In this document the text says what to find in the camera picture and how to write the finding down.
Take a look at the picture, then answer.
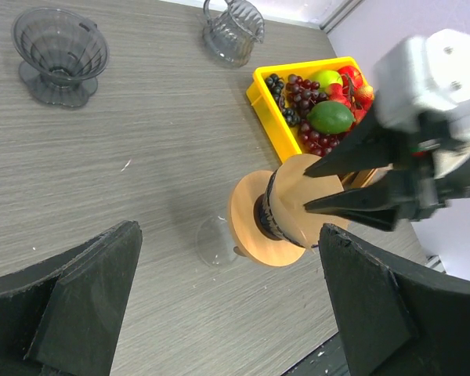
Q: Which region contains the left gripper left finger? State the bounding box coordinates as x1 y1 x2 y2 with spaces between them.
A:
0 221 143 375

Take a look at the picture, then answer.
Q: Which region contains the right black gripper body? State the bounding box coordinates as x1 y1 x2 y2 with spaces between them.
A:
375 101 470 223

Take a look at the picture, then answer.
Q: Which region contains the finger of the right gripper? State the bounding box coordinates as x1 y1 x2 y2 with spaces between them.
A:
304 105 396 178
304 183 403 232

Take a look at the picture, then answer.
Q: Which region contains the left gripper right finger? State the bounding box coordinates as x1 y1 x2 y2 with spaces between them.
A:
319 224 470 375

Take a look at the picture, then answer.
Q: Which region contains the brown paper coffee filter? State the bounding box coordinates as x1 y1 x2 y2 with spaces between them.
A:
269 154 350 249

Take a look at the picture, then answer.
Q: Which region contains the blue glass dripper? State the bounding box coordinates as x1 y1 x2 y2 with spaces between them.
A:
256 168 306 249

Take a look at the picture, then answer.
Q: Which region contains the wooden dripper ring holder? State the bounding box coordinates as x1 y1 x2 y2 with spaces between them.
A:
227 170 305 267

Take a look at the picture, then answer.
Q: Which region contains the glass carafe with wood band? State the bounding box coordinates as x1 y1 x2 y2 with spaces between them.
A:
195 215 241 269

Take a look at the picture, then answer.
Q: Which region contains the grey plastic dripper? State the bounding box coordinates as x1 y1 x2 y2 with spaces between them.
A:
12 8 110 108

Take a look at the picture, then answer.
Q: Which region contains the dark green avocado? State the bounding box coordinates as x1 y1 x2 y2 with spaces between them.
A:
306 101 354 135

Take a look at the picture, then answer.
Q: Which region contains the lychee fruit cluster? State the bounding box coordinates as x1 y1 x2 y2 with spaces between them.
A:
325 83 374 125

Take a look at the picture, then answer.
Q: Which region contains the red apple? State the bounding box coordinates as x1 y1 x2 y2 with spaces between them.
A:
338 65 363 90

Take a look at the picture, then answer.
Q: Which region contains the green apple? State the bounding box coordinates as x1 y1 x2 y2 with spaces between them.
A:
309 70 343 92

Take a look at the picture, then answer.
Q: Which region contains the red grape bunch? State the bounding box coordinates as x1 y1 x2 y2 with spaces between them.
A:
284 70 354 157

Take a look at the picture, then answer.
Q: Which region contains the yellow plastic bin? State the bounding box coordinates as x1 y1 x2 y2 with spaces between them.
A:
246 56 359 163

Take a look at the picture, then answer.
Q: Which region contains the dark grape bunch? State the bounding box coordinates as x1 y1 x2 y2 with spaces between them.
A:
265 73 300 128

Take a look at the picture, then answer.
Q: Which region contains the grey plastic measuring cup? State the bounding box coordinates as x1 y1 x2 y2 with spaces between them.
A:
203 0 265 68

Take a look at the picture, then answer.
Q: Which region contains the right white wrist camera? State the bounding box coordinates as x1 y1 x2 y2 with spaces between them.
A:
374 29 470 179

